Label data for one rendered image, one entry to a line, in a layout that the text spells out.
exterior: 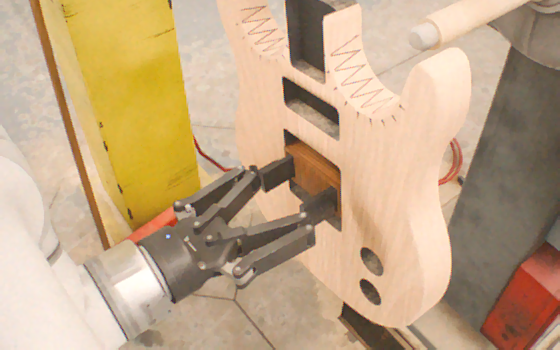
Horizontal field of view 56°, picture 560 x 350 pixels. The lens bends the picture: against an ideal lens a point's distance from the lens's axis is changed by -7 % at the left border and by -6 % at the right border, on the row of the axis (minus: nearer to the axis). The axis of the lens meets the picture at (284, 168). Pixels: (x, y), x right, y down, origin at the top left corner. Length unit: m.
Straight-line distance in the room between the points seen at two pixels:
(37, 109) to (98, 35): 1.19
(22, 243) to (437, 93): 0.31
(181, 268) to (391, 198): 0.21
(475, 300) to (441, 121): 0.98
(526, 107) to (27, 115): 2.04
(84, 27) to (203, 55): 1.29
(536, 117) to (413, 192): 0.51
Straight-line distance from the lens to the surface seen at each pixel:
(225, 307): 1.75
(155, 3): 1.42
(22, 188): 0.46
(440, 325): 1.44
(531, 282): 1.19
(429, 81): 0.43
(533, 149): 1.03
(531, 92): 0.98
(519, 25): 0.75
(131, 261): 0.54
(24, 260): 0.35
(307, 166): 0.63
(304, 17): 0.56
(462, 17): 0.55
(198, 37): 2.72
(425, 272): 0.57
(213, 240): 0.57
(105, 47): 1.42
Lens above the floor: 1.55
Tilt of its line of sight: 49 degrees down
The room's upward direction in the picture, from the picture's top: straight up
